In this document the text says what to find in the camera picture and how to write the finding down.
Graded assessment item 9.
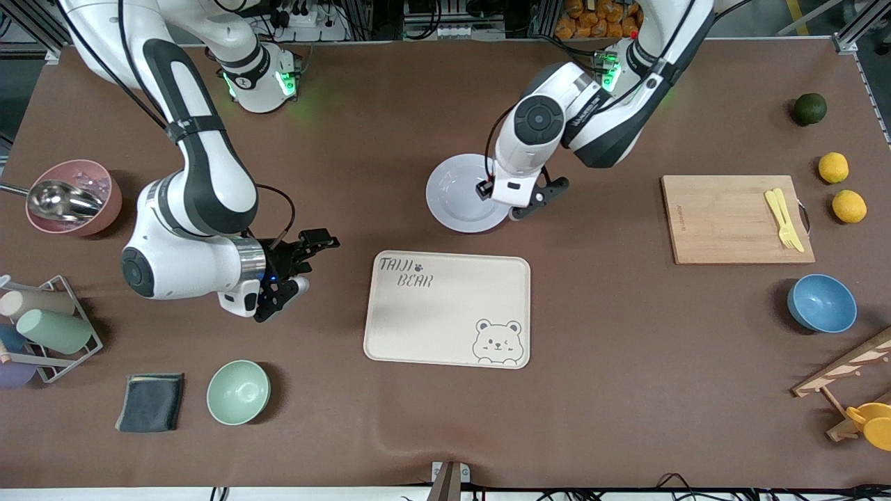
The yellow lemon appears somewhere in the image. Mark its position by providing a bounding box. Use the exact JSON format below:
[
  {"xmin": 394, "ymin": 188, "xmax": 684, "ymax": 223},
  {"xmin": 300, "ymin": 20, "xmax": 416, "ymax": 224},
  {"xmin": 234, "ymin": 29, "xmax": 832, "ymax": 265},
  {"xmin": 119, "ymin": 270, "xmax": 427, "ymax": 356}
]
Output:
[
  {"xmin": 832, "ymin": 190, "xmax": 868, "ymax": 224},
  {"xmin": 818, "ymin": 152, "xmax": 850, "ymax": 184}
]

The aluminium frame profile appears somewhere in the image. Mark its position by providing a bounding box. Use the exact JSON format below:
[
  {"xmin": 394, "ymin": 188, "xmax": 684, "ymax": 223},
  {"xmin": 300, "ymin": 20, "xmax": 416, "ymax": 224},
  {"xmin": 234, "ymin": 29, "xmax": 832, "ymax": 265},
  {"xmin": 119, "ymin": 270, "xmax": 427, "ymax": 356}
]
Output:
[
  {"xmin": 832, "ymin": 0, "xmax": 891, "ymax": 55},
  {"xmin": 0, "ymin": 0, "xmax": 77, "ymax": 45}
]

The dark grey folded cloth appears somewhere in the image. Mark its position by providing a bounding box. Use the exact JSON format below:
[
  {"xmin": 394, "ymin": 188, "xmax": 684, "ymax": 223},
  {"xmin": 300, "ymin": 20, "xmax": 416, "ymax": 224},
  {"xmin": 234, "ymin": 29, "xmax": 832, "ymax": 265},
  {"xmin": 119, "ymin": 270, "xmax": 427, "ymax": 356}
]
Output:
[{"xmin": 115, "ymin": 373, "xmax": 186, "ymax": 434}]

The pink bowl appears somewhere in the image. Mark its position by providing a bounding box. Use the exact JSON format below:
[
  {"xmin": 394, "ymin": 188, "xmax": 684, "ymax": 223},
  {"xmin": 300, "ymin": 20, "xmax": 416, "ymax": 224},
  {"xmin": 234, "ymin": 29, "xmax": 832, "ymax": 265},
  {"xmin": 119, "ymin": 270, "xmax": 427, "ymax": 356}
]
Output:
[{"xmin": 26, "ymin": 159, "xmax": 123, "ymax": 237}]

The shiny metal scoop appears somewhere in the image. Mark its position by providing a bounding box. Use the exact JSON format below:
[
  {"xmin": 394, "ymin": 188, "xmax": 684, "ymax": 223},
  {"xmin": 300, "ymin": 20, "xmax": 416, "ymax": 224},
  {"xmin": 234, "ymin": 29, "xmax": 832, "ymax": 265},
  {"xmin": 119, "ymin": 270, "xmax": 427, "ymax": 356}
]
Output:
[{"xmin": 0, "ymin": 180, "xmax": 105, "ymax": 223}]

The wooden cutting board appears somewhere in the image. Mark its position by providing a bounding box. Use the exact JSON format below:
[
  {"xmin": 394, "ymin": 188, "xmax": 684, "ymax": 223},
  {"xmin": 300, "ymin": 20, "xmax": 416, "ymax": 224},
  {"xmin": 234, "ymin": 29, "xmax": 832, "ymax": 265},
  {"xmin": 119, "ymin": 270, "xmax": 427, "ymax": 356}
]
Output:
[{"xmin": 661, "ymin": 175, "xmax": 816, "ymax": 266}]

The yellow plastic fork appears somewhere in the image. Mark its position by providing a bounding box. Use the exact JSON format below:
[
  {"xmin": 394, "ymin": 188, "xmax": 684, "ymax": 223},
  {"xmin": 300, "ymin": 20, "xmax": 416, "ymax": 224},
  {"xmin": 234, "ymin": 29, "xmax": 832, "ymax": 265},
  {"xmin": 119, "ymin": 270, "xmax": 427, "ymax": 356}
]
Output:
[{"xmin": 764, "ymin": 190, "xmax": 796, "ymax": 250}]

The lilac cup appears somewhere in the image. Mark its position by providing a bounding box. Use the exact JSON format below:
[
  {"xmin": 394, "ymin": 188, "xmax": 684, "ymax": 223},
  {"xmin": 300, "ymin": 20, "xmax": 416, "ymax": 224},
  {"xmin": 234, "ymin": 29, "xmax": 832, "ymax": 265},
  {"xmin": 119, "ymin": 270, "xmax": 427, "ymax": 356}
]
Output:
[{"xmin": 0, "ymin": 358, "xmax": 38, "ymax": 389}]

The cream bear print tray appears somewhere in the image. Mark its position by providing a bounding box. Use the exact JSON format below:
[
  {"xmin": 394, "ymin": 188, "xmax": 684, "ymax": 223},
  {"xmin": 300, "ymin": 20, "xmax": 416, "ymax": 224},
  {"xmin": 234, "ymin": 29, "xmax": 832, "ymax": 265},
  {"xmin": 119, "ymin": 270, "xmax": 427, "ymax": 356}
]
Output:
[{"xmin": 363, "ymin": 250, "xmax": 531, "ymax": 369}]

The white round plate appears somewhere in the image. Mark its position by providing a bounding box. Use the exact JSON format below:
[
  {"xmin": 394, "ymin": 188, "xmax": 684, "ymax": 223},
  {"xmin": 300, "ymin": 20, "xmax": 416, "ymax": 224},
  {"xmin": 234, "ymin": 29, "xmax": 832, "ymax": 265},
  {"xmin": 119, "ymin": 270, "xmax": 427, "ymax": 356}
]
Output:
[{"xmin": 425, "ymin": 154, "xmax": 513, "ymax": 234}]

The grey metal camera mount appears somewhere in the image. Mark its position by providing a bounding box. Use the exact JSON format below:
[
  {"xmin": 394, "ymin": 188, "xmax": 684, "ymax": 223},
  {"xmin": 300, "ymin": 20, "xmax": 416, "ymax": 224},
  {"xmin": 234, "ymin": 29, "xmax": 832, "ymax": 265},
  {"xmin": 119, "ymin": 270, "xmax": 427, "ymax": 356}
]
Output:
[{"xmin": 427, "ymin": 461, "xmax": 471, "ymax": 501}]

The mint green cup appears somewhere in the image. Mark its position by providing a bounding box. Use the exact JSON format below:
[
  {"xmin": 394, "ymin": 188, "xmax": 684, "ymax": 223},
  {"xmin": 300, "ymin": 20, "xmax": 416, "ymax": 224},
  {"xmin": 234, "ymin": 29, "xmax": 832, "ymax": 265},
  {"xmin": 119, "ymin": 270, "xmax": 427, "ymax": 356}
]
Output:
[{"xmin": 16, "ymin": 308, "xmax": 94, "ymax": 355}]

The yellow plastic cup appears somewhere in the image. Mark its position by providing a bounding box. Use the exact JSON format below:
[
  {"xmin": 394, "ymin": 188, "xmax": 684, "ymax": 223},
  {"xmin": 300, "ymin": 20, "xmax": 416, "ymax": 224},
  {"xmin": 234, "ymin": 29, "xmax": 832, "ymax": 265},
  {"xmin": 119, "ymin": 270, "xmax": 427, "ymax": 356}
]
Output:
[{"xmin": 845, "ymin": 401, "xmax": 891, "ymax": 452}]

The grey wire cup rack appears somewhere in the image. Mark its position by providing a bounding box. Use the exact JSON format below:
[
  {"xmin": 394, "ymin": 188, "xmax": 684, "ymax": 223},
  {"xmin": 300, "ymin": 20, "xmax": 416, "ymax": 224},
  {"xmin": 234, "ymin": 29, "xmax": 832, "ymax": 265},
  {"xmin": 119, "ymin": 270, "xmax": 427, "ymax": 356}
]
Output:
[{"xmin": 0, "ymin": 275, "xmax": 104, "ymax": 384}]

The mint green bowl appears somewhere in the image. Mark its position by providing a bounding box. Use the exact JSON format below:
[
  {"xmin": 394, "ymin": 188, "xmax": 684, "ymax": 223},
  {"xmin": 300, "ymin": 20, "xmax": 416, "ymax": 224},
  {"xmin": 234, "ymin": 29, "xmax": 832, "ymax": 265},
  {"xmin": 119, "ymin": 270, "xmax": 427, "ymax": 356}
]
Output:
[{"xmin": 206, "ymin": 360, "xmax": 271, "ymax": 426}]

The blue bowl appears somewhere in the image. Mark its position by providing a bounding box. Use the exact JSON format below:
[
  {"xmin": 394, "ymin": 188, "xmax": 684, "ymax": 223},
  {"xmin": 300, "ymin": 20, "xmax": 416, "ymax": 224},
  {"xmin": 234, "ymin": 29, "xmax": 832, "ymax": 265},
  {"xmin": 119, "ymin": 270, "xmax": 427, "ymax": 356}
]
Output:
[{"xmin": 787, "ymin": 273, "xmax": 858, "ymax": 334}]

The beige cup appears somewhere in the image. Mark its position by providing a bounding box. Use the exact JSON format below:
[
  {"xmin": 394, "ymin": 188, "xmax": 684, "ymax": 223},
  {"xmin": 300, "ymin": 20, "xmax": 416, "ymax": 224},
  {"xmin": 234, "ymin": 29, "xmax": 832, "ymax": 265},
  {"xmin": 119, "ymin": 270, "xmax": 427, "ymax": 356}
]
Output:
[{"xmin": 0, "ymin": 289, "xmax": 76, "ymax": 321}]

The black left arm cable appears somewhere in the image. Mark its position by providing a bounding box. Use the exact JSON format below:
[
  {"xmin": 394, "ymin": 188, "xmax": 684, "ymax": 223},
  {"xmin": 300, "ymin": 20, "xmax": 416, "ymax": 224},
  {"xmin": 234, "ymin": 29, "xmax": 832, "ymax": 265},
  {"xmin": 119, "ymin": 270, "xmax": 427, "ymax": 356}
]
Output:
[{"xmin": 484, "ymin": 0, "xmax": 714, "ymax": 183}]

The bag of oranges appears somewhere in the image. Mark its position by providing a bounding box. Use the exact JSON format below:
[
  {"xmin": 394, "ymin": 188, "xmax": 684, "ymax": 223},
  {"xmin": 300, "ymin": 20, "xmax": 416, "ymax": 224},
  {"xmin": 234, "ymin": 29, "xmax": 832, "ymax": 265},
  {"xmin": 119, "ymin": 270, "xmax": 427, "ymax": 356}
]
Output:
[{"xmin": 555, "ymin": 0, "xmax": 642, "ymax": 40}]

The dark green lime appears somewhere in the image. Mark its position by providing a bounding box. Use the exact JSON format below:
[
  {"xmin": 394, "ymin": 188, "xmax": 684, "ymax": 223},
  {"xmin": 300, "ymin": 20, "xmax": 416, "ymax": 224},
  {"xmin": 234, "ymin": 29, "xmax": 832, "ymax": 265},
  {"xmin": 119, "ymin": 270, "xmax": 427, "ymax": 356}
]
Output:
[{"xmin": 794, "ymin": 93, "xmax": 828, "ymax": 127}]

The wooden dish rack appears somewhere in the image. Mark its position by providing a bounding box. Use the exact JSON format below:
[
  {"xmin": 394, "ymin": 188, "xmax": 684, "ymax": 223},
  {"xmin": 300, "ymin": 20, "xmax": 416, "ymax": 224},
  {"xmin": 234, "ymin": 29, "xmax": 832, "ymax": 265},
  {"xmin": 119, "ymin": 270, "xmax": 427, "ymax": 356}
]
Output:
[{"xmin": 792, "ymin": 327, "xmax": 891, "ymax": 443}]

